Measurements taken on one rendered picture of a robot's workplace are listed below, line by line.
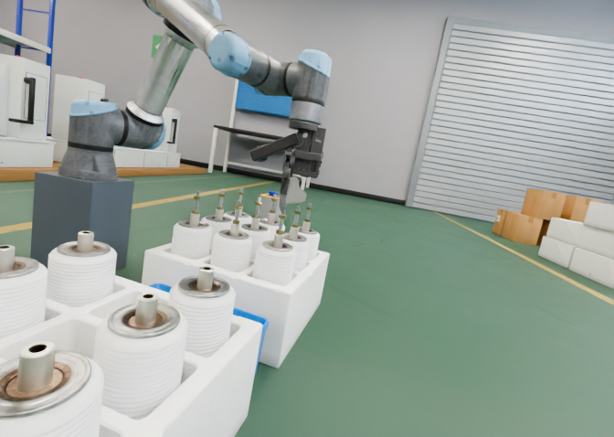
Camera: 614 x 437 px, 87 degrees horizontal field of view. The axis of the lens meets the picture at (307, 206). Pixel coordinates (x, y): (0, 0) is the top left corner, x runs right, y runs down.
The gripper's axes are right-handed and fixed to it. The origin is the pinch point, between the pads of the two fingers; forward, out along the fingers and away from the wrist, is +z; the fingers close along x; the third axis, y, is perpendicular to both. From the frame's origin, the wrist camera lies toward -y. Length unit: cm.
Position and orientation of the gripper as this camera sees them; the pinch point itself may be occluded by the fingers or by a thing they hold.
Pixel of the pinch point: (280, 207)
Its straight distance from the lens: 76.3
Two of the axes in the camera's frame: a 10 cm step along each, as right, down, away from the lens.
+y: 9.8, 1.8, -0.2
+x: 0.4, -1.3, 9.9
